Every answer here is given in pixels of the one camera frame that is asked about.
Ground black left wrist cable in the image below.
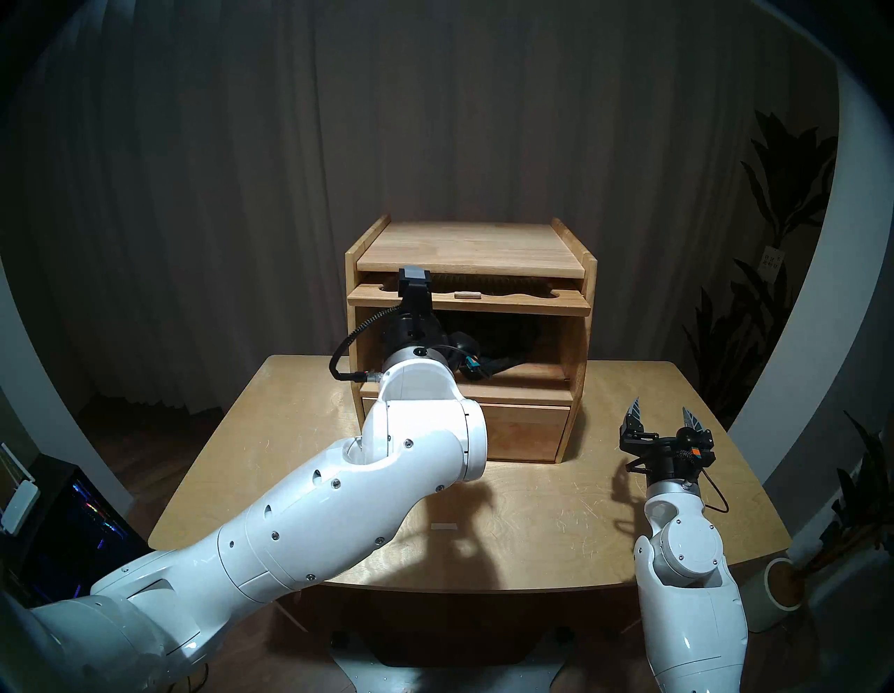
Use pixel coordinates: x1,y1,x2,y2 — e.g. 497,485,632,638
329,303,404,382

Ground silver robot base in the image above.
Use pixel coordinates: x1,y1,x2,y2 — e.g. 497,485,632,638
332,629,573,693

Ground wooden flip door with knob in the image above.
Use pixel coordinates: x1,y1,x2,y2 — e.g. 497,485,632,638
347,282,592,317

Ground dark grey knit pants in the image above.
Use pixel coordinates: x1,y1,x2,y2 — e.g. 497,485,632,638
447,314,540,382

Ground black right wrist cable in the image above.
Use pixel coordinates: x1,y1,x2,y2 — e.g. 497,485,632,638
698,467,730,515

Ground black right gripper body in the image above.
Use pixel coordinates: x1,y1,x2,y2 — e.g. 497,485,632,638
619,432,717,484

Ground tall dark leafy plant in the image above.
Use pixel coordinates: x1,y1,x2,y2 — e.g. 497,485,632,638
681,110,839,427

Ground wooden cabinet frame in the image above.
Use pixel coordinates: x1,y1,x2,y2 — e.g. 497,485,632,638
345,216,599,465

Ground black computer with lights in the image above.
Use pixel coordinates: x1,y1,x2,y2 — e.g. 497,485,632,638
21,454,151,608

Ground white router with antennas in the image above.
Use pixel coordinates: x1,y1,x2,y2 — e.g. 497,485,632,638
0,444,39,535

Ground leaning potted plant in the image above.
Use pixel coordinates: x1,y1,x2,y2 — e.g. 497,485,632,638
796,412,894,581

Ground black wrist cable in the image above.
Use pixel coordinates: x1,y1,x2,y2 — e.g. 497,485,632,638
329,303,404,382
698,467,730,515

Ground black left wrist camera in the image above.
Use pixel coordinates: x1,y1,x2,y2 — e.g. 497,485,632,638
447,331,485,379

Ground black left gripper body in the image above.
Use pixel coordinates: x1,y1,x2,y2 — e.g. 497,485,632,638
380,289,449,365

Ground grey pleated curtain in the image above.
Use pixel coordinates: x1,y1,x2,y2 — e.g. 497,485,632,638
0,0,839,420

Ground white round plant pot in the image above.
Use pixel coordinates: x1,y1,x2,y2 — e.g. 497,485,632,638
747,557,805,631

